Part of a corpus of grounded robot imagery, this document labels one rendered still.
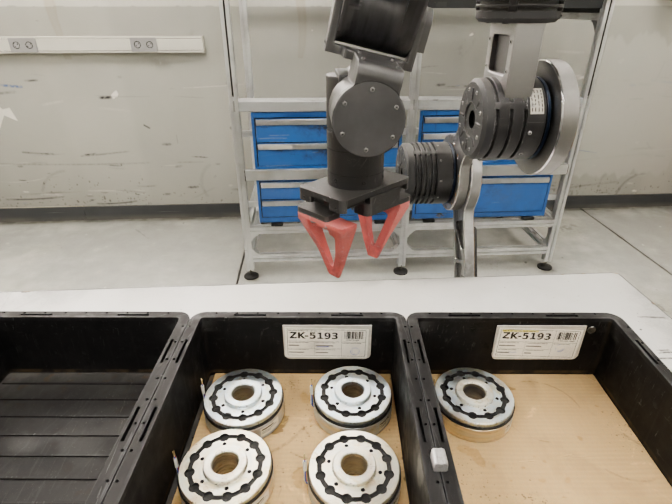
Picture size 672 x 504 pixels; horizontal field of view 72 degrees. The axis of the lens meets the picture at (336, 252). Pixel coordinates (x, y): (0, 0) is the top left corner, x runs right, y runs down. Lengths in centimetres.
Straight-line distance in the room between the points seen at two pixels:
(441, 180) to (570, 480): 87
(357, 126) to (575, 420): 50
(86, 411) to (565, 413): 64
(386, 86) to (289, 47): 272
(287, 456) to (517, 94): 65
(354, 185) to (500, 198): 216
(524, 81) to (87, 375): 82
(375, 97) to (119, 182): 318
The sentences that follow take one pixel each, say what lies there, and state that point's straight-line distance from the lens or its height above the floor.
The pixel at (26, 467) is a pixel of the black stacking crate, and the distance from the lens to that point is 71.
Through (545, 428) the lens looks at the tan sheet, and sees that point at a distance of 69.
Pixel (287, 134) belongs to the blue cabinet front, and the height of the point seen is 78.
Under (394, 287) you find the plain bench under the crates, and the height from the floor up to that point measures 70.
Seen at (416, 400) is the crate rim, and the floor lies 93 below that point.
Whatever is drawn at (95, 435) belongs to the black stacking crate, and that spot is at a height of 83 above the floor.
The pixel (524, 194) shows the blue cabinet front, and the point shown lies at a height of 45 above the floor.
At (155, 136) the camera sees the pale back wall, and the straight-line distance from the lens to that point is 331.
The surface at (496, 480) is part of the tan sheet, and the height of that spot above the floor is 83.
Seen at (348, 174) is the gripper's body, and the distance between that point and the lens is 45.
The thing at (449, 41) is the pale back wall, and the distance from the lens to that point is 320.
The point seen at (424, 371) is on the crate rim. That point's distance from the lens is 57.
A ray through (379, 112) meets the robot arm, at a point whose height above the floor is 124.
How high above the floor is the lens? 131
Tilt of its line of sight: 28 degrees down
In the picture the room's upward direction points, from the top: straight up
